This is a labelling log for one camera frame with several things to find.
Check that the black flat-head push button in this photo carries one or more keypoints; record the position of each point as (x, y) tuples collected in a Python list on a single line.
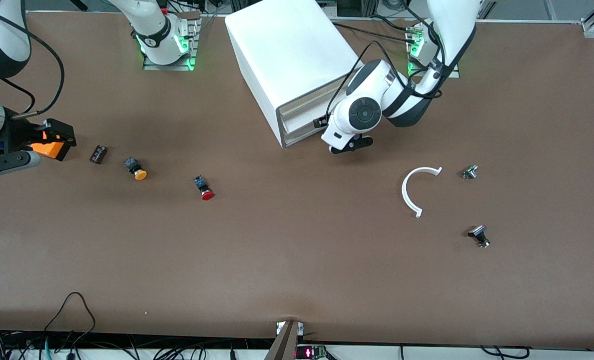
[(477, 232)]

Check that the small silver metal fitting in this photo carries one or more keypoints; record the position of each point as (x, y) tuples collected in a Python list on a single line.
[(469, 172)]

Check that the white plastic drawer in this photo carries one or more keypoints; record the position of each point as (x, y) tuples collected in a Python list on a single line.
[(297, 131), (296, 140), (301, 116), (301, 105)]

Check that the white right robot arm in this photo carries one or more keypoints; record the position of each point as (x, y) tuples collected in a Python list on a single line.
[(154, 30)]

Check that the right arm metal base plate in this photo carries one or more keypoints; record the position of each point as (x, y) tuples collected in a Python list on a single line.
[(192, 50)]

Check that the brown wooden brace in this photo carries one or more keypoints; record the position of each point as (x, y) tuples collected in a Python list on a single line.
[(284, 345)]

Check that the red push button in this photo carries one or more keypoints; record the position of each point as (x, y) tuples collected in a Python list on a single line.
[(207, 195)]

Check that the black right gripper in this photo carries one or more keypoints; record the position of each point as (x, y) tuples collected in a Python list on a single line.
[(19, 135)]

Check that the orange box with hole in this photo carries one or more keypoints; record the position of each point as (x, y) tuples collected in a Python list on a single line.
[(52, 150)]

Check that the white drawer cabinet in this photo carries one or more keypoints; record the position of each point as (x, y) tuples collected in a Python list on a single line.
[(287, 50)]

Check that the small white mount bracket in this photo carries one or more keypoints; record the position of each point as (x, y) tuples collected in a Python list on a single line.
[(279, 327)]

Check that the small dark terminal block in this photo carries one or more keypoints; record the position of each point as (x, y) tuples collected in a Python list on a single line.
[(99, 154)]

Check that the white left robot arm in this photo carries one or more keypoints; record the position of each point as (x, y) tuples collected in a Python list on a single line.
[(364, 114)]

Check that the circuit board with red light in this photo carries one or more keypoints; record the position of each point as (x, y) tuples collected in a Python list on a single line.
[(309, 353)]

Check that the orange push button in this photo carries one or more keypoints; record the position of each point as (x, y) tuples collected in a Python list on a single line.
[(139, 174)]

